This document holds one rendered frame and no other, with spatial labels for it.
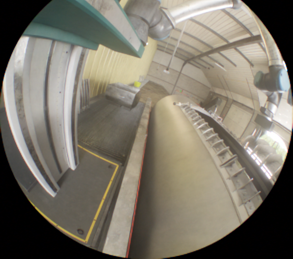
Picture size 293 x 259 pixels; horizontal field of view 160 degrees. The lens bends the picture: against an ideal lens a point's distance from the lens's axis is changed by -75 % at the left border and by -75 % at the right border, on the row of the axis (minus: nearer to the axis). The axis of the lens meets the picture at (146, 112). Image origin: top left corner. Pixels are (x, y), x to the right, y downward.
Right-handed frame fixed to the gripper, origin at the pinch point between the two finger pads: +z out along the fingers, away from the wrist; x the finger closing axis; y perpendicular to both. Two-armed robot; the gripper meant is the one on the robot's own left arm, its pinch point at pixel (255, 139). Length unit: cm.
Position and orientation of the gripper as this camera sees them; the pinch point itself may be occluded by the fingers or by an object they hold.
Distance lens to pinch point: 70.7
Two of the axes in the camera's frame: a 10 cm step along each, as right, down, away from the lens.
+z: -3.5, 8.7, 3.5
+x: 0.8, -3.4, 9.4
